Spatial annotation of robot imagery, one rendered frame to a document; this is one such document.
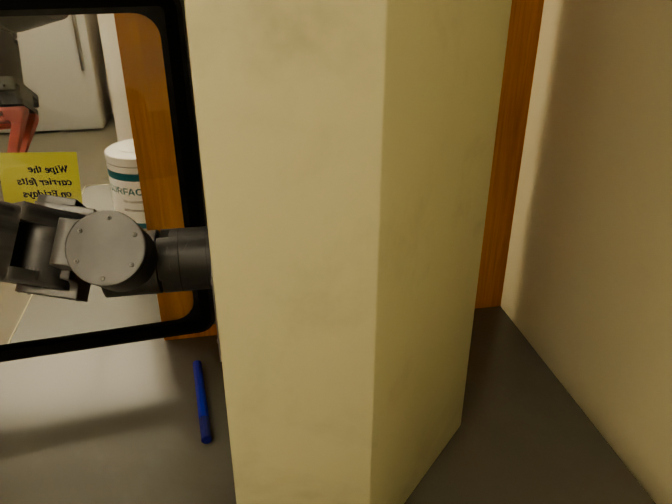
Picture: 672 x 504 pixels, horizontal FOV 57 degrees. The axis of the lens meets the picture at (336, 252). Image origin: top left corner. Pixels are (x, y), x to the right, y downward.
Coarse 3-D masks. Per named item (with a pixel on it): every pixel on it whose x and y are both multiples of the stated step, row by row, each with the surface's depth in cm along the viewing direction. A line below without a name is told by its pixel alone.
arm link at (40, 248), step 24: (0, 216) 49; (24, 216) 50; (48, 216) 52; (72, 216) 53; (0, 240) 49; (24, 240) 52; (48, 240) 52; (0, 264) 49; (24, 264) 51; (48, 264) 52
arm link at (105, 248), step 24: (96, 216) 46; (120, 216) 46; (72, 240) 45; (96, 240) 45; (120, 240) 46; (144, 240) 46; (72, 264) 45; (96, 264) 45; (120, 264) 45; (144, 264) 47; (24, 288) 52; (48, 288) 52; (72, 288) 52; (120, 288) 48
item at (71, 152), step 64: (0, 64) 58; (64, 64) 60; (128, 64) 61; (0, 128) 61; (64, 128) 62; (128, 128) 64; (0, 192) 64; (64, 192) 65; (128, 192) 67; (0, 320) 70; (64, 320) 72; (128, 320) 74
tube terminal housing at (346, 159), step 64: (192, 0) 32; (256, 0) 33; (320, 0) 33; (384, 0) 34; (448, 0) 40; (192, 64) 34; (256, 64) 34; (320, 64) 35; (384, 64) 36; (448, 64) 43; (256, 128) 36; (320, 128) 37; (384, 128) 38; (448, 128) 45; (256, 192) 38; (320, 192) 39; (384, 192) 40; (448, 192) 49; (256, 256) 40; (320, 256) 41; (384, 256) 42; (448, 256) 52; (256, 320) 42; (320, 320) 43; (384, 320) 45; (448, 320) 57; (256, 384) 44; (320, 384) 45; (384, 384) 48; (448, 384) 62; (256, 448) 47; (320, 448) 48; (384, 448) 52
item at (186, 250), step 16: (160, 240) 53; (176, 240) 53; (192, 240) 53; (208, 240) 54; (160, 256) 53; (176, 256) 53; (192, 256) 53; (208, 256) 53; (160, 272) 53; (176, 272) 53; (192, 272) 53; (208, 272) 53; (176, 288) 54; (192, 288) 55; (208, 288) 55
